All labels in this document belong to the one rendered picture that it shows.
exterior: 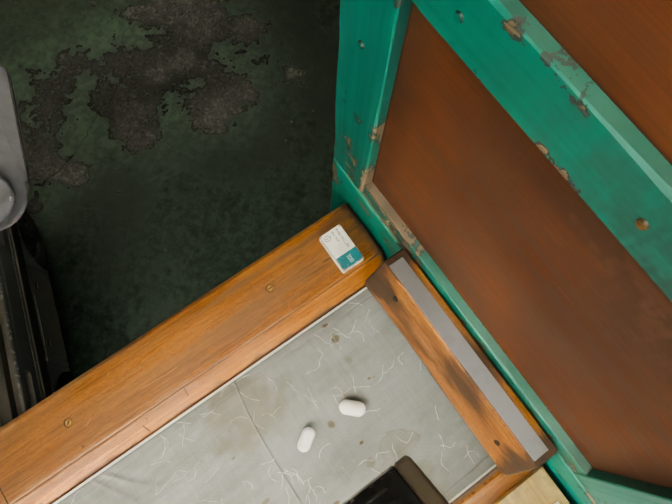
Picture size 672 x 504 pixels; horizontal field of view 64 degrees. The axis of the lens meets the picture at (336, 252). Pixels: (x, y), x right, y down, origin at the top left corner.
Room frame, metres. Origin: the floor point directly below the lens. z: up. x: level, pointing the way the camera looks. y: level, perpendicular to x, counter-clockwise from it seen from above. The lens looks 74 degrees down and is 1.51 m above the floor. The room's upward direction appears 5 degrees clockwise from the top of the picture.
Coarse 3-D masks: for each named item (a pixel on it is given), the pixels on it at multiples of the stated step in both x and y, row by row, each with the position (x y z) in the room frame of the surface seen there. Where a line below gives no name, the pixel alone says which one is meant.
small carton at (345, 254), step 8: (328, 232) 0.23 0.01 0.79; (336, 232) 0.23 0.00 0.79; (344, 232) 0.23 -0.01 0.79; (320, 240) 0.22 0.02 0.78; (328, 240) 0.22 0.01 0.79; (336, 240) 0.22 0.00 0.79; (344, 240) 0.22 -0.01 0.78; (328, 248) 0.21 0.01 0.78; (336, 248) 0.21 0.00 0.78; (344, 248) 0.21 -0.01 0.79; (352, 248) 0.21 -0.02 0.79; (336, 256) 0.20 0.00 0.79; (344, 256) 0.20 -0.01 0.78; (352, 256) 0.20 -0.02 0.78; (360, 256) 0.20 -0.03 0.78; (336, 264) 0.19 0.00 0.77; (344, 264) 0.19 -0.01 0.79; (352, 264) 0.19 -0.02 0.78; (344, 272) 0.18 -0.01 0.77
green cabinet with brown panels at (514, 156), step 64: (384, 0) 0.28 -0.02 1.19; (448, 0) 0.24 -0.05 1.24; (512, 0) 0.22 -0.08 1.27; (576, 0) 0.20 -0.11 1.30; (640, 0) 0.18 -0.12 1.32; (384, 64) 0.27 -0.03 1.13; (448, 64) 0.24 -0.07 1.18; (512, 64) 0.20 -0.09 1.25; (576, 64) 0.18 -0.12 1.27; (640, 64) 0.16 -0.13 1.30; (384, 128) 0.28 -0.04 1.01; (448, 128) 0.22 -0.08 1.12; (512, 128) 0.19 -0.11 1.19; (576, 128) 0.16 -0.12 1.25; (640, 128) 0.15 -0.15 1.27; (384, 192) 0.26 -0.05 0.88; (448, 192) 0.20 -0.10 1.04; (512, 192) 0.17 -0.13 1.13; (576, 192) 0.14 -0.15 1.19; (640, 192) 0.12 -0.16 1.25; (448, 256) 0.17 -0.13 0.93; (512, 256) 0.14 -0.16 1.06; (576, 256) 0.12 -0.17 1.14; (640, 256) 0.10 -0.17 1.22; (512, 320) 0.10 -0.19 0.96; (576, 320) 0.08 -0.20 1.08; (640, 320) 0.07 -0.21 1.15; (512, 384) 0.04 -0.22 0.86; (576, 384) 0.04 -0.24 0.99; (640, 384) 0.03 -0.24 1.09; (576, 448) -0.02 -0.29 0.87; (640, 448) -0.01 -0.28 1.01
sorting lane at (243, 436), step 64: (320, 320) 0.11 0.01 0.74; (384, 320) 0.12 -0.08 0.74; (256, 384) 0.02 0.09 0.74; (320, 384) 0.02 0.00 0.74; (384, 384) 0.03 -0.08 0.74; (192, 448) -0.07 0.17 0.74; (256, 448) -0.07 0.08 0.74; (320, 448) -0.06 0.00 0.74; (384, 448) -0.05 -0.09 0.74; (448, 448) -0.04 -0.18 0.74
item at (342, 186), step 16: (336, 176) 0.31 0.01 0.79; (336, 192) 0.31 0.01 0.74; (352, 192) 0.28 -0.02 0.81; (352, 208) 0.28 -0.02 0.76; (368, 208) 0.26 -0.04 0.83; (368, 224) 0.25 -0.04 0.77; (384, 224) 0.23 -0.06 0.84; (384, 240) 0.22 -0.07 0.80; (544, 464) -0.05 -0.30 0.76; (560, 464) -0.05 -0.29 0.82; (560, 480) -0.07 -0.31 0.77; (576, 480) -0.06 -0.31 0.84; (576, 496) -0.08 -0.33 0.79
